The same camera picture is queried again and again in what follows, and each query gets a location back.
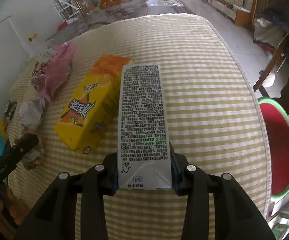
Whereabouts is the brown wrapper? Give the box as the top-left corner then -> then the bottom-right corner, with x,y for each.
21,129 -> 44,170

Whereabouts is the white paper ball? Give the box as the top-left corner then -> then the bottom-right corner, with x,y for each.
19,98 -> 45,129

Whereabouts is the blue white milk carton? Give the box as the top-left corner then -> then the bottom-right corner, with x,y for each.
117,64 -> 172,190

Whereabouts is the yellow iced tea carton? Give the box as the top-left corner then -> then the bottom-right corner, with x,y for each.
54,54 -> 132,154

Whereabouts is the pink snack bag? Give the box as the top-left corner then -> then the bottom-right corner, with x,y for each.
31,42 -> 76,102

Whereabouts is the red green trash bin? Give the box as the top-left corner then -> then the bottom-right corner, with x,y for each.
258,98 -> 289,199

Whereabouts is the black small device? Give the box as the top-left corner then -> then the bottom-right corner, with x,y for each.
4,100 -> 17,120

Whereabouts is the checkered yellow table cloth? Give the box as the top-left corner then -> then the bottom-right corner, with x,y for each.
5,13 -> 273,240

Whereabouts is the white desk lamp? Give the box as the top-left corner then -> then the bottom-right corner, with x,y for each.
0,16 -> 48,59

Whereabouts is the dark wooden chair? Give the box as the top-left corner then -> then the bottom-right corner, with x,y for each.
253,34 -> 289,92

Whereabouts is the patterned glass dining table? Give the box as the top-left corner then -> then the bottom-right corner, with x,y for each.
47,0 -> 193,45

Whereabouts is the white book rack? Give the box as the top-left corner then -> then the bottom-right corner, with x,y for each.
52,0 -> 80,24

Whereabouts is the wooden tv cabinet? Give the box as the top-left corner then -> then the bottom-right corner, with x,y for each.
202,0 -> 252,27

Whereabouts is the navy blue jacket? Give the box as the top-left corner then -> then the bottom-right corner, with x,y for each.
253,0 -> 289,63

